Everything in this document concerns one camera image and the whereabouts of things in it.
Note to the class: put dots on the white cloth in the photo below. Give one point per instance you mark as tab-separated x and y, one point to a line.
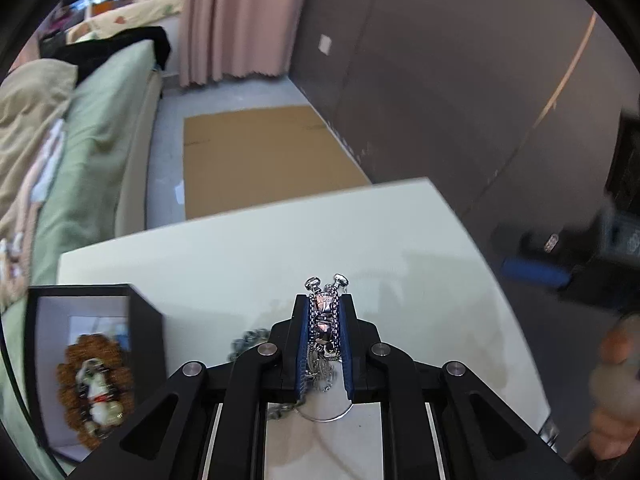
50	160

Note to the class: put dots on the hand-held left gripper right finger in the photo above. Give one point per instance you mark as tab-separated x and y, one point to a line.
346	355

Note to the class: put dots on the bed with green sheet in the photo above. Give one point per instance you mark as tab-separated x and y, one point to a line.
95	125

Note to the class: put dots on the beige blanket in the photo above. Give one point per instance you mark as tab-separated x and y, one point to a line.
20	125

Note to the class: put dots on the person's right hand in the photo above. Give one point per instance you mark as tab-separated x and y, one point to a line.
617	350

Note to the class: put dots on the black cardboard box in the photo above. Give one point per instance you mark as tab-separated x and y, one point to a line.
145	330

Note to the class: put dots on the pink curtain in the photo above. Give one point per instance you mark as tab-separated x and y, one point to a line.
235	20

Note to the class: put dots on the black cloth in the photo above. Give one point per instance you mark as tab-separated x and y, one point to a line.
125	42

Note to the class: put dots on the printed cream cushion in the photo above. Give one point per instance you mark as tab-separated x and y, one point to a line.
125	15

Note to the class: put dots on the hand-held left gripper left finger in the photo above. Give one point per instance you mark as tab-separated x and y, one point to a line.
301	355

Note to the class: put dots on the flat cardboard sheet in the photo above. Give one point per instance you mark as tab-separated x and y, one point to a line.
260	160

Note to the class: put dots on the white wall socket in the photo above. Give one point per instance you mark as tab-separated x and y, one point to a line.
325	44

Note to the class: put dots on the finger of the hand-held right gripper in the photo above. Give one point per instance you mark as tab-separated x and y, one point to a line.
517	241
532	269

